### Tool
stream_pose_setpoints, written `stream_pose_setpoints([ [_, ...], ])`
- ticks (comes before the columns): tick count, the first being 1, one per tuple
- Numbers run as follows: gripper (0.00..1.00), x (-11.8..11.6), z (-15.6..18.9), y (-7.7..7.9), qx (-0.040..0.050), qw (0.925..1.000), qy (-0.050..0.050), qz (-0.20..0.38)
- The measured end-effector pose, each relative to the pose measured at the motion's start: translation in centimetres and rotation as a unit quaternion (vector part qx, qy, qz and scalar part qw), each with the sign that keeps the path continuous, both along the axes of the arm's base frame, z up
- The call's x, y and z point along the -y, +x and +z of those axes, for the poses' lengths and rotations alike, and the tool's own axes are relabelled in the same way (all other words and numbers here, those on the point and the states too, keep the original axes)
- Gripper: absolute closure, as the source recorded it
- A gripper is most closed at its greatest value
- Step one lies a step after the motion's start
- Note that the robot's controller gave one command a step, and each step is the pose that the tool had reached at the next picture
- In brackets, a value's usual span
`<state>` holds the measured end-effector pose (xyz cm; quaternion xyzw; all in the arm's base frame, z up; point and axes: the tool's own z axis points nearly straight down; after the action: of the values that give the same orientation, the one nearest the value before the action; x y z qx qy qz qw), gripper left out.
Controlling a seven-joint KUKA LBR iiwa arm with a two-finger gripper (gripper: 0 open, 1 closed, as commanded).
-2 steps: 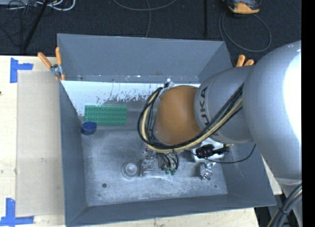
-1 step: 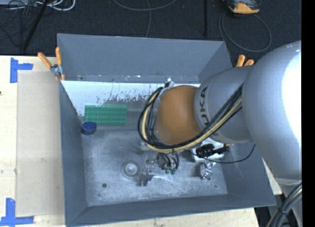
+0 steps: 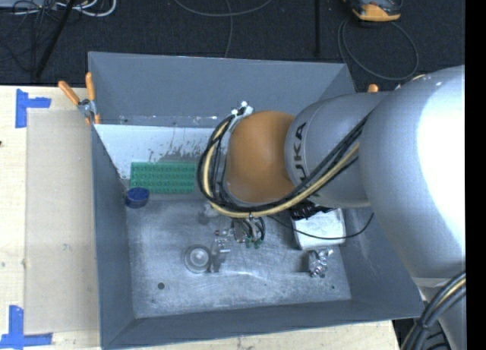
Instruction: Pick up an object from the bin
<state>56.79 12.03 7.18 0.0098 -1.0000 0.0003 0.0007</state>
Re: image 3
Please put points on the dark blue round cap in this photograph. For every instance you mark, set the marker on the dark blue round cap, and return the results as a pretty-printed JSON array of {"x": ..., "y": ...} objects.
[{"x": 136, "y": 197}]

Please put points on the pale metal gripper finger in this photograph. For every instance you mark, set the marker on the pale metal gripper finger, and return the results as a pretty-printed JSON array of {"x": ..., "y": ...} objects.
[
  {"x": 221, "y": 243},
  {"x": 222, "y": 232}
]

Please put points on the clear plastic cup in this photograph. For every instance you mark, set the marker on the clear plastic cup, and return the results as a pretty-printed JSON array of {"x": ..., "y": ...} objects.
[{"x": 197, "y": 259}]

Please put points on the green studded flat block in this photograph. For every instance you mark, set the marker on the green studded flat block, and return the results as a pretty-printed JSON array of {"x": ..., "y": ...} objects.
[{"x": 163, "y": 177}]

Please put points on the pale brown flat board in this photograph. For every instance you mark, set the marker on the pale brown flat board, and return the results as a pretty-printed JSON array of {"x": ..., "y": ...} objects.
[{"x": 57, "y": 208}]

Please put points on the grey metal bin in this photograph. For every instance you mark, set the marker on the grey metal bin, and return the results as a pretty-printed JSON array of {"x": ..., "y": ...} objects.
[{"x": 243, "y": 291}]

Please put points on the black cylinder on white bracket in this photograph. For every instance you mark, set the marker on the black cylinder on white bracket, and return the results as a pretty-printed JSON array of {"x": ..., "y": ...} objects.
[{"x": 319, "y": 229}]

